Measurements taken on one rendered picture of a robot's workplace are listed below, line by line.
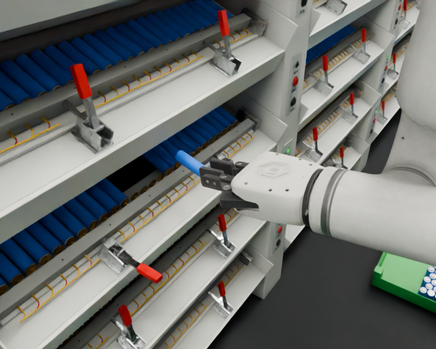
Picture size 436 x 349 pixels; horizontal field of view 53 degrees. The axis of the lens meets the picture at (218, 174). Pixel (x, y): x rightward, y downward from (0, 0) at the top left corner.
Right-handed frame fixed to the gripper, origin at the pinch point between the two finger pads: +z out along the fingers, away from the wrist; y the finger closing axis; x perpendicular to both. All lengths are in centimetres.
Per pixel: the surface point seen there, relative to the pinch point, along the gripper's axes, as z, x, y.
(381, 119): 12, 45, -124
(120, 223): 9.3, 3.6, 12.0
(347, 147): 15, 44, -94
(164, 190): 9.2, 3.6, 2.4
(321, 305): -1, 58, -34
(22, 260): 13.0, 1.8, 24.7
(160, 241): 6.0, 8.4, 8.2
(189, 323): 16.7, 43.5, -3.4
